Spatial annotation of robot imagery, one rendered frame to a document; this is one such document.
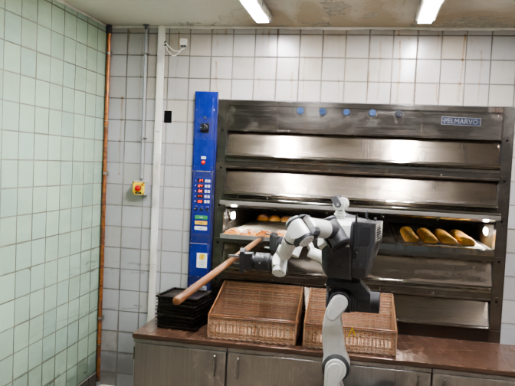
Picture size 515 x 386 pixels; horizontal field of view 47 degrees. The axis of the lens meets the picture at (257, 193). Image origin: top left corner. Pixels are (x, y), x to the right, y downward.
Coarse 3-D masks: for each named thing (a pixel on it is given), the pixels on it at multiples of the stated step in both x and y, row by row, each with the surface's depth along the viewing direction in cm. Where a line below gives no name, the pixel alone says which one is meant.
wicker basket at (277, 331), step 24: (240, 288) 410; (264, 288) 408; (288, 288) 405; (216, 312) 388; (240, 312) 406; (264, 312) 404; (288, 312) 402; (216, 336) 367; (240, 336) 365; (264, 336) 362; (288, 336) 360
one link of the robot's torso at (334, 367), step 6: (330, 360) 310; (336, 360) 309; (330, 366) 308; (336, 366) 308; (342, 366) 308; (324, 372) 310; (330, 372) 308; (336, 372) 308; (342, 372) 307; (324, 378) 310; (330, 378) 309; (336, 378) 308; (342, 378) 308; (324, 384) 310; (330, 384) 309; (336, 384) 308; (342, 384) 317
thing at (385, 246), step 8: (224, 232) 416; (384, 248) 396; (392, 248) 395; (400, 248) 394; (408, 248) 393; (416, 248) 392; (424, 248) 392; (432, 248) 391; (440, 248) 390; (448, 248) 389; (456, 248) 388; (464, 248) 389; (472, 248) 391; (488, 256) 385
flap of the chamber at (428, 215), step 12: (228, 204) 403; (240, 204) 397; (252, 204) 395; (264, 204) 394; (276, 204) 393; (288, 204) 391; (300, 204) 390; (396, 216) 395; (408, 216) 388; (420, 216) 382; (432, 216) 376; (444, 216) 374; (456, 216) 373; (468, 216) 372; (480, 216) 370; (492, 216) 369
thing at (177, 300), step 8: (256, 240) 357; (248, 248) 329; (224, 264) 273; (216, 272) 256; (200, 280) 234; (208, 280) 243; (192, 288) 221; (200, 288) 232; (176, 296) 205; (184, 296) 209; (176, 304) 204
